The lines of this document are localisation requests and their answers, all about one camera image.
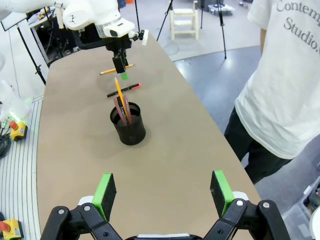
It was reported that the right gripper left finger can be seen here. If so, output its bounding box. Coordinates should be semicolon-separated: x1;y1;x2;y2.
41;172;126;240

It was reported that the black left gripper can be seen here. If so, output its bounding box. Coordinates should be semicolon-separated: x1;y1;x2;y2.
104;37;133;81

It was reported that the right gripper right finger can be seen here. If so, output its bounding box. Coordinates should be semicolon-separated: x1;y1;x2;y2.
203;169;292;240

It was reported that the yellow pencil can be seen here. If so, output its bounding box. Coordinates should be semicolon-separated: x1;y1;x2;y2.
114;76;133;125
99;64;135;76

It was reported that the black marker red cap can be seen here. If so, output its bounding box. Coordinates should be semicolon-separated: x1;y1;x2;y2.
106;82;142;98

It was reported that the black pen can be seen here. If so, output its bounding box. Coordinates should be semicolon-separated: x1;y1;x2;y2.
116;95;129;124

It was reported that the maroon pen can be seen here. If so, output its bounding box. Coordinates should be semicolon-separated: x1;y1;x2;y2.
123;95;131;121
113;97;128;126

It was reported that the black mesh pen holder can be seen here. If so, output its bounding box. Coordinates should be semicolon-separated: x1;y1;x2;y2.
109;101;147;146

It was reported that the black tripod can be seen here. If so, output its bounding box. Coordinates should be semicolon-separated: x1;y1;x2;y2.
156;0;174;42
199;0;227;60

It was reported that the cluttered equipment bench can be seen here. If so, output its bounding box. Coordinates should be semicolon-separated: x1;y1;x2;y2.
27;4;83;66

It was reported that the clear plastic storage box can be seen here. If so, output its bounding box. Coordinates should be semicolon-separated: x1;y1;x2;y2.
281;174;320;240

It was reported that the small wooden stool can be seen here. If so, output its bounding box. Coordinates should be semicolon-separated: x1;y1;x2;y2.
169;0;200;41

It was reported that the black stand pole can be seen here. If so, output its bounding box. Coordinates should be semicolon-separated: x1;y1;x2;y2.
16;24;47;86

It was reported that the yellow emergency stop box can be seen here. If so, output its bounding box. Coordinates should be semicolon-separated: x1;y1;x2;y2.
9;119;28;142
0;218;25;240

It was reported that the clear plastic bag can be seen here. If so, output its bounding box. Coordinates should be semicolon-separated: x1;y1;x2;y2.
0;79;33;123

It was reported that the grey equipment case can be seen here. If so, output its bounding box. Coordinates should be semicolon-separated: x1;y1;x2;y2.
207;2;236;16

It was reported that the person in white T-shirt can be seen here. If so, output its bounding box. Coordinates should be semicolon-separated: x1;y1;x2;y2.
224;0;320;185

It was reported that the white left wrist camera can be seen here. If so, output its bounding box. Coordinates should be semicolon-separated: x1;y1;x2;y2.
128;29;150;46

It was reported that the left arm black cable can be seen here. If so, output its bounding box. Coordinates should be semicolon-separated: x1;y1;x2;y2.
72;27;111;50

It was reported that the black cable bundle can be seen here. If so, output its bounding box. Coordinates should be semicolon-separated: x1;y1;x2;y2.
0;134;12;158

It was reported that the white board black frame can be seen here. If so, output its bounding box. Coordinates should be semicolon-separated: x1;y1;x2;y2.
0;12;28;32

